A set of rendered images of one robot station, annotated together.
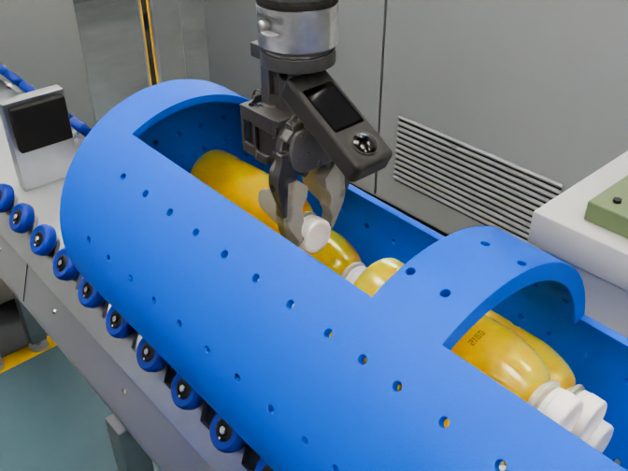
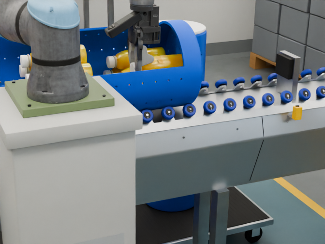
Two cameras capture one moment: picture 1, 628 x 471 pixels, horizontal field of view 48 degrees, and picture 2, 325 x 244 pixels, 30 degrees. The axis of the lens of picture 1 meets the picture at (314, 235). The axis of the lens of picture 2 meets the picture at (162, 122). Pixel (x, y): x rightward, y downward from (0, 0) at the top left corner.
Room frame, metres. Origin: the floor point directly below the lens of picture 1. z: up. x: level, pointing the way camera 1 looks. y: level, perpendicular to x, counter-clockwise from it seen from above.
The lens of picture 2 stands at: (1.28, -1.71, 1.67)
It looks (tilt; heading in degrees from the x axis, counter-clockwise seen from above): 22 degrees down; 108
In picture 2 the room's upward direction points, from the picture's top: 1 degrees clockwise
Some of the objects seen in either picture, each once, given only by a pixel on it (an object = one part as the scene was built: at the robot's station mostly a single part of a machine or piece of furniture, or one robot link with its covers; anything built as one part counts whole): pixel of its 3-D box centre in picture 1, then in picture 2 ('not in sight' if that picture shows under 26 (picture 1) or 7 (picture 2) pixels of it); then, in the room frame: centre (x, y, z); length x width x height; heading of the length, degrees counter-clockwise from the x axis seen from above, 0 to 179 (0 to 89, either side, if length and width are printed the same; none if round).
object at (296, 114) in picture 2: not in sight; (292, 110); (1.10, 0.31, 0.92); 0.08 x 0.03 x 0.05; 131
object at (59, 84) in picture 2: not in sight; (57, 73); (0.60, -0.45, 1.22); 0.15 x 0.15 x 0.10
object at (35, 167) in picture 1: (43, 139); (286, 74); (1.05, 0.44, 1.00); 0.10 x 0.04 x 0.15; 131
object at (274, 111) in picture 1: (293, 106); (143, 24); (0.65, 0.02, 1.25); 0.09 x 0.08 x 0.12; 41
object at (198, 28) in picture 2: not in sight; (175, 27); (0.49, 0.90, 1.03); 0.28 x 0.28 x 0.01
